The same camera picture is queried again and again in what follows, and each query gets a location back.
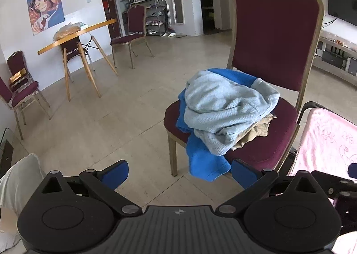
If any brown wooden door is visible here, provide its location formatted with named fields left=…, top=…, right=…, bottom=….
left=100, top=0, right=122, bottom=40

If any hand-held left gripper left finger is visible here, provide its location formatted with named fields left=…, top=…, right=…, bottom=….
left=36, top=160, right=143, bottom=217

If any wall poster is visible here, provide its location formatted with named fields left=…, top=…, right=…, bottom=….
left=26, top=0, right=66, bottom=36

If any beige garment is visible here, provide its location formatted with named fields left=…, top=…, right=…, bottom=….
left=231, top=113, right=278, bottom=151

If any black router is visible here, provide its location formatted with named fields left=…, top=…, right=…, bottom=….
left=322, top=48, right=345, bottom=69

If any person's white trouser leg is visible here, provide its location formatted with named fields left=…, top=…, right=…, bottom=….
left=0, top=153, right=46, bottom=243

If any metal shoe rack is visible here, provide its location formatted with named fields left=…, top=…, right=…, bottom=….
left=139, top=0, right=169, bottom=37

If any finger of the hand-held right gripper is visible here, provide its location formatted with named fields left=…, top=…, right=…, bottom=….
left=328, top=184, right=357, bottom=209
left=312, top=163, right=357, bottom=187

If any blue and grey sweater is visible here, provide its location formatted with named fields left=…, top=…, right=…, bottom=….
left=176, top=68, right=281, bottom=182

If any grey television stand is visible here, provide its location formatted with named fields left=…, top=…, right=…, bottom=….
left=312, top=21, right=357, bottom=87

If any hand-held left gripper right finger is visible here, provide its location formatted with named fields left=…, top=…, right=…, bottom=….
left=216, top=160, right=324, bottom=217

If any black table frame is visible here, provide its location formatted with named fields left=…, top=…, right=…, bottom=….
left=279, top=101, right=332, bottom=176

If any round wooden table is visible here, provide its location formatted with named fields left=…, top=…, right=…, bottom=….
left=37, top=18, right=119, bottom=102

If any grey speaker box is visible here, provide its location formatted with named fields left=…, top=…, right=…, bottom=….
left=346, top=57, right=357, bottom=76

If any bag of bread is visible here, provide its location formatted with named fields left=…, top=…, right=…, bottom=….
left=53, top=22, right=81, bottom=41

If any large maroon banquet chair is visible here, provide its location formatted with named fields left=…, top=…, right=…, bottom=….
left=163, top=0, right=325, bottom=178

